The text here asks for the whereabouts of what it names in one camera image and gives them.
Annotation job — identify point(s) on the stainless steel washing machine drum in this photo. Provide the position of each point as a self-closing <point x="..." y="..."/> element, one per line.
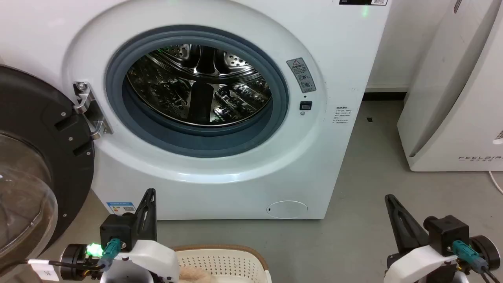
<point x="165" y="86"/>

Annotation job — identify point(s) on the blue energy label sticker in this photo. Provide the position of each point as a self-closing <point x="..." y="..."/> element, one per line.
<point x="120" y="207"/>

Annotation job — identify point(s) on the white front-load washing machine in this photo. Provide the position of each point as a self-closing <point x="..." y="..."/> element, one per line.
<point x="338" y="59"/>

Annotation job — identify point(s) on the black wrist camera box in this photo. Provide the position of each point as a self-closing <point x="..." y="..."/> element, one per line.
<point x="118" y="230"/>
<point x="448" y="232"/>

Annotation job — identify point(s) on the grey rubber door gasket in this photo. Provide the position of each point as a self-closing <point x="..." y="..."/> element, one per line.
<point x="114" y="78"/>

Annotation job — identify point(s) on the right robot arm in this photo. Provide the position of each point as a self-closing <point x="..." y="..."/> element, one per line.
<point x="487" y="251"/>

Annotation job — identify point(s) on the black door latch socket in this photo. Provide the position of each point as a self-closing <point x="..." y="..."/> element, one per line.
<point x="305" y="105"/>

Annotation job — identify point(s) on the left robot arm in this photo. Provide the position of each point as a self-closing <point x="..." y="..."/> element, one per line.
<point x="76" y="257"/>

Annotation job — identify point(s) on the metal door hinge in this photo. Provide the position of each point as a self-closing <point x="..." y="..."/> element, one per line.
<point x="91" y="112"/>

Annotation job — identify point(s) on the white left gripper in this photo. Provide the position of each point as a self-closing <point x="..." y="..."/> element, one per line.
<point x="153" y="259"/>

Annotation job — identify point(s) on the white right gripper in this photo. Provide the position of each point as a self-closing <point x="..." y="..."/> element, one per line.
<point x="416" y="265"/>

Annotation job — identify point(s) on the white air purifier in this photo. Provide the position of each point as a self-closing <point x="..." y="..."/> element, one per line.
<point x="456" y="98"/>

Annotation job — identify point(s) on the grey warning sticker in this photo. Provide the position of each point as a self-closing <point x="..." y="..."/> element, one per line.
<point x="301" y="75"/>

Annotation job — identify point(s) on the washing machine door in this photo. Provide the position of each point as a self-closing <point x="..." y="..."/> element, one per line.
<point x="39" y="106"/>

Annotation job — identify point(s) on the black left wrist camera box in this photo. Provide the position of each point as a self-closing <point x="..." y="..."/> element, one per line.
<point x="118" y="230"/>

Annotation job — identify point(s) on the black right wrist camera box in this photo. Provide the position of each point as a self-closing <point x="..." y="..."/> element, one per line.
<point x="448" y="232"/>

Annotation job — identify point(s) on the oval filter cover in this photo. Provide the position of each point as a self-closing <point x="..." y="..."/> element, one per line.
<point x="287" y="209"/>

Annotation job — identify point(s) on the white laundry basket brown rim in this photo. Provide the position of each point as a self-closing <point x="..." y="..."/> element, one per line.
<point x="220" y="263"/>

